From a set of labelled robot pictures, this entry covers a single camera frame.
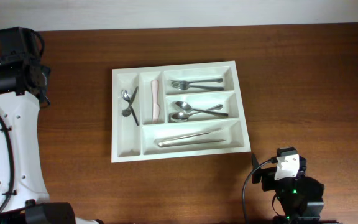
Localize long steel tongs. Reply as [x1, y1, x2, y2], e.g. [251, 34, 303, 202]
[155, 129, 224, 147]

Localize steel tablespoon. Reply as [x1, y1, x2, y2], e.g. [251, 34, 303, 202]
[173, 101, 229, 118]
[170, 104, 223, 122]

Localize steel fork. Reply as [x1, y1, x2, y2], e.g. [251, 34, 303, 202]
[170, 78, 223, 85]
[170, 82, 224, 91]

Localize pink plastic knife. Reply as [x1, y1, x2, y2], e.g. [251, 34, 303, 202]
[151, 80, 160, 124]

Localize small dark teaspoon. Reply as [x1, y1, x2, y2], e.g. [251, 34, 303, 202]
[121, 90, 139, 126]

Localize small steel teaspoon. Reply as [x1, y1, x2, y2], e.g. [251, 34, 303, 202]
[121, 86, 139, 117]

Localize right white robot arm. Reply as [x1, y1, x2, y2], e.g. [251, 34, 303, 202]
[252, 147, 324, 223]

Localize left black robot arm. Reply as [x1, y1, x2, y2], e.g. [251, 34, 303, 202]
[0, 27, 87, 223]

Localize white plastic cutlery tray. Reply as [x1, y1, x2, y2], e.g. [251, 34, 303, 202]
[111, 61, 251, 162]

